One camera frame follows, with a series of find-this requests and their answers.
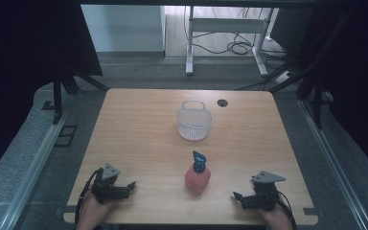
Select person's right hand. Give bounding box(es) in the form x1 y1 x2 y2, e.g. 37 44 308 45
257 195 295 230

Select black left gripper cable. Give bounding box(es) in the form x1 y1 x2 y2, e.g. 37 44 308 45
74 168 104 228

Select black metal stand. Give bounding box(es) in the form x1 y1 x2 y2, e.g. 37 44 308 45
41 63 109 126
267 12 353 130

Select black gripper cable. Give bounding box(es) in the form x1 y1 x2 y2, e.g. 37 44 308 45
276 191 298 230
74 168 104 228

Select person's left hand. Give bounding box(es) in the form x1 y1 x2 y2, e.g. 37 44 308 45
76 191 116 230

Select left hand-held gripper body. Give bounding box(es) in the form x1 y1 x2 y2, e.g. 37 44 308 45
91 162 132 205

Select dark curtain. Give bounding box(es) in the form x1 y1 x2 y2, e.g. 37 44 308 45
0 0 104 186
269 0 368 183

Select black floor cables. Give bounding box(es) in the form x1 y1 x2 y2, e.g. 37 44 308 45
191 6 301 92

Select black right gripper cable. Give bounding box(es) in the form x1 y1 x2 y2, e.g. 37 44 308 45
276 191 298 230

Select white plastic basket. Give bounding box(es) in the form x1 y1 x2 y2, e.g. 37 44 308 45
175 100 213 142

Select pink spray bottle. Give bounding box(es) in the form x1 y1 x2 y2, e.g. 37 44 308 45
184 150 212 195

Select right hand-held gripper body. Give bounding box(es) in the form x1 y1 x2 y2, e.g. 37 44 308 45
241 170 287 213

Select white power strip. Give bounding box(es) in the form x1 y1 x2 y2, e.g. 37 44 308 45
275 70 293 84

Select white desk frame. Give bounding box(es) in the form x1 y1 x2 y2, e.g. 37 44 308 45
185 5 275 78

